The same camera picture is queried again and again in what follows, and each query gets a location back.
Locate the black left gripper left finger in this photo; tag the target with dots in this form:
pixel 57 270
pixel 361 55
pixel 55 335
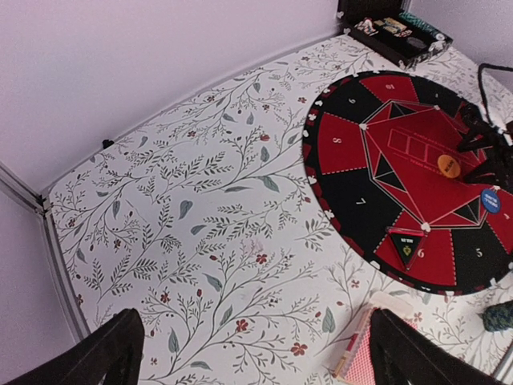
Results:
pixel 110 355

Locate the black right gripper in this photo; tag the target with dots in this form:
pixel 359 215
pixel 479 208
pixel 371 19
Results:
pixel 496 143

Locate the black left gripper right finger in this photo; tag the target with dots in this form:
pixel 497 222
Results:
pixel 401 355

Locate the blue small blind button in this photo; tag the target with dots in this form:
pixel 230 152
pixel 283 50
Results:
pixel 490 200

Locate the orange big blind button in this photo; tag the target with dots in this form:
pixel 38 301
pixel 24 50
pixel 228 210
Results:
pixel 449 166

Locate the triangular all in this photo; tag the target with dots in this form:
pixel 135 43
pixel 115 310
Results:
pixel 407 243

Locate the red playing card deck box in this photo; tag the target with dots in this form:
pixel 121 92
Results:
pixel 355 366

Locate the green poker chip stack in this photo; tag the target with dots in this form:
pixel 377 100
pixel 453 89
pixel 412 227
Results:
pixel 498 317

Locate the round red black poker mat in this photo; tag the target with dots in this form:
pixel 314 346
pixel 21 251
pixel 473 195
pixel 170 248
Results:
pixel 370 150

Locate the black poker chip case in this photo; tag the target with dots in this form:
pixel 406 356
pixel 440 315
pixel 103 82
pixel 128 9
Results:
pixel 389 29

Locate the left aluminium frame post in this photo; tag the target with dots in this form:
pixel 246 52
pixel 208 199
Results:
pixel 38 205

